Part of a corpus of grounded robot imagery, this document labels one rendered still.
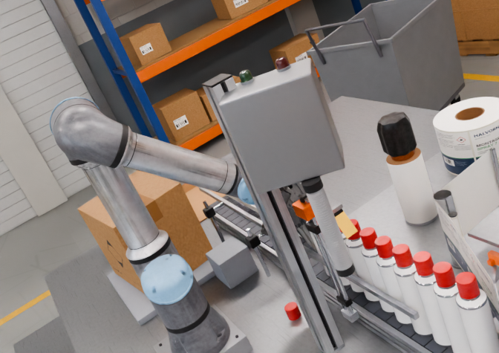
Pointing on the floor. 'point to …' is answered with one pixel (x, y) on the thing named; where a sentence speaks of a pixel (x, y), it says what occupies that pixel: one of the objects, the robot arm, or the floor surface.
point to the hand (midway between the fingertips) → (318, 250)
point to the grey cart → (394, 53)
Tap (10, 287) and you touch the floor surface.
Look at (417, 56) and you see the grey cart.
